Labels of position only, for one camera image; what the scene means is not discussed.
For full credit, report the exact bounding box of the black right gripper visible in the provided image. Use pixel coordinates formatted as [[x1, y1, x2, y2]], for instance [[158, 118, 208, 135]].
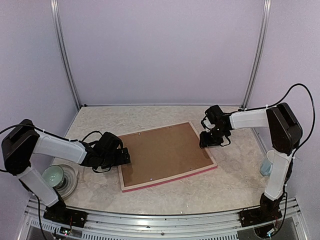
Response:
[[200, 125, 229, 147]]

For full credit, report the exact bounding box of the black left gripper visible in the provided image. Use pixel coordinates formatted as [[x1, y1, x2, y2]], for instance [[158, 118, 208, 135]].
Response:
[[100, 147, 130, 169]]

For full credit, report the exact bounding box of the pink wooden picture frame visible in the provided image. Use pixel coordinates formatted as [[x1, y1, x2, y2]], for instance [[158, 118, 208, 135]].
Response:
[[116, 121, 218, 193]]

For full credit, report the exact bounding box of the brown cardboard backing board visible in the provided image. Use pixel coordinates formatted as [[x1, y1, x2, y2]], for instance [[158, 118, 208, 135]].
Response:
[[117, 123, 215, 188]]

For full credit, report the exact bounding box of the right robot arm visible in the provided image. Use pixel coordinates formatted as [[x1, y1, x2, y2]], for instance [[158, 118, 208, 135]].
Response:
[[199, 102, 303, 227]]

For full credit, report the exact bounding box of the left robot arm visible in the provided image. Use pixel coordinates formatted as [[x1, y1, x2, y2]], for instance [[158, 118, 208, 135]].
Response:
[[1, 119, 131, 227]]

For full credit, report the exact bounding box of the green ceramic bowl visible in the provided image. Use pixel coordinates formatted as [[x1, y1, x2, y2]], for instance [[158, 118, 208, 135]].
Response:
[[42, 165, 65, 188]]

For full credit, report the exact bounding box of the light blue ceramic mug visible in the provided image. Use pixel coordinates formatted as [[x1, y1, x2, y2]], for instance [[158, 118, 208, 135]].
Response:
[[260, 150, 274, 177]]

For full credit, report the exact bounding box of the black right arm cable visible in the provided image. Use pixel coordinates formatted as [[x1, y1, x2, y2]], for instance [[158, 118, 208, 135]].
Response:
[[222, 83, 315, 161]]

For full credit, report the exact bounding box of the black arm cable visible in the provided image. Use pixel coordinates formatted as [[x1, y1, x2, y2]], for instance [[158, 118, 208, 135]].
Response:
[[222, 83, 315, 161], [0, 124, 106, 173]]

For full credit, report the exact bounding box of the right aluminium corner post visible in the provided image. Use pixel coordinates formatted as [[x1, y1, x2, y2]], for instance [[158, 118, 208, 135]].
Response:
[[241, 0, 272, 109]]

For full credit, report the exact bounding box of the aluminium corner post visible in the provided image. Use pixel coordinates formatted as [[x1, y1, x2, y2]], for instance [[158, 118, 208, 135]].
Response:
[[241, 0, 272, 109], [50, 0, 82, 111]]

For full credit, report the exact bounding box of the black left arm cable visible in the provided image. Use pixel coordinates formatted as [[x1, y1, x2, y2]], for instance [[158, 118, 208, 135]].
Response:
[[0, 124, 106, 173]]

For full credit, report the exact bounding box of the aluminium front rail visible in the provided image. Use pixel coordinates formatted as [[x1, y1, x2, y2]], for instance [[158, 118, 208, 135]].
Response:
[[24, 197, 303, 240]]

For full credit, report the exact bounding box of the left aluminium corner post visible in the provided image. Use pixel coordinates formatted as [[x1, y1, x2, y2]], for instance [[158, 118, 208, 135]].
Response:
[[50, 0, 82, 111]]

